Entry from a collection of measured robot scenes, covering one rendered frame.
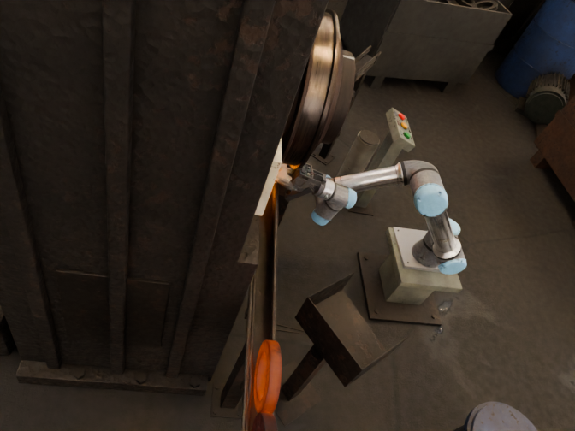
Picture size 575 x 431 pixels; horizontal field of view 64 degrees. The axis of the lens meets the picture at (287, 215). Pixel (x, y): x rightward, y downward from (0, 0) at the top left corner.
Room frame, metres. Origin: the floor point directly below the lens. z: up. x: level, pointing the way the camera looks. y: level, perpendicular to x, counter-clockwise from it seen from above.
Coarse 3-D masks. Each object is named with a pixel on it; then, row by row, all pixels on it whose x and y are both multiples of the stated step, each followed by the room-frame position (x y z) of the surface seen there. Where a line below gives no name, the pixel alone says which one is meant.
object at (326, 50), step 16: (336, 16) 1.24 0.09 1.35; (320, 32) 1.15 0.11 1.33; (336, 32) 1.16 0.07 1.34; (320, 48) 1.11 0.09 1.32; (336, 48) 1.12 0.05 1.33; (320, 64) 1.08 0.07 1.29; (336, 64) 1.09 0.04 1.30; (320, 80) 1.05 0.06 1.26; (320, 96) 1.03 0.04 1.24; (304, 112) 1.00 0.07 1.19; (320, 112) 1.02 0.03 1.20; (304, 128) 1.00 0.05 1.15; (320, 128) 1.00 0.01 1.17; (304, 144) 1.00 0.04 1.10; (288, 160) 1.02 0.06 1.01; (304, 160) 1.01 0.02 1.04
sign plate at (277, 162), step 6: (276, 156) 0.75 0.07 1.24; (276, 162) 0.73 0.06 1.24; (270, 168) 0.73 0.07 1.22; (276, 168) 0.73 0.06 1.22; (270, 174) 0.73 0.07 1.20; (276, 174) 0.73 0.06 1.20; (270, 180) 0.73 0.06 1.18; (264, 186) 0.73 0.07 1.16; (270, 186) 0.73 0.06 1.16; (264, 192) 0.73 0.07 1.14; (264, 198) 0.73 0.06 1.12; (258, 204) 0.73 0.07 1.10; (264, 204) 0.73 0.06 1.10; (258, 210) 0.73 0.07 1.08
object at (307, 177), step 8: (304, 168) 1.24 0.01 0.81; (296, 176) 1.21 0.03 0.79; (304, 176) 1.22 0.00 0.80; (312, 176) 1.24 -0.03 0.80; (320, 176) 1.27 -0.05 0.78; (296, 184) 1.21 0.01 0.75; (304, 184) 1.22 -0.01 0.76; (312, 184) 1.25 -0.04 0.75; (320, 184) 1.25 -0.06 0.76; (312, 192) 1.25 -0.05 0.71; (320, 192) 1.24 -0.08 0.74
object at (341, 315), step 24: (336, 288) 0.93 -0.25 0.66; (312, 312) 0.78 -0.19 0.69; (336, 312) 0.88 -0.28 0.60; (312, 336) 0.76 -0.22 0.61; (336, 336) 0.72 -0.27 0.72; (360, 336) 0.83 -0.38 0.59; (312, 360) 0.80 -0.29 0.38; (336, 360) 0.70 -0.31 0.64; (360, 360) 0.76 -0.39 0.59; (288, 384) 0.81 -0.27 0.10; (288, 408) 0.76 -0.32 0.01
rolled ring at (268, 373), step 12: (264, 348) 0.59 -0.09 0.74; (276, 348) 0.58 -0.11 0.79; (264, 360) 0.59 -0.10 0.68; (276, 360) 0.54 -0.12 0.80; (264, 372) 0.57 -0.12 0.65; (276, 372) 0.51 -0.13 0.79; (264, 384) 0.54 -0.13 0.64; (276, 384) 0.49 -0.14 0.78; (264, 396) 0.47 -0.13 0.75; (276, 396) 0.47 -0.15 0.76; (264, 408) 0.45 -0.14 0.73
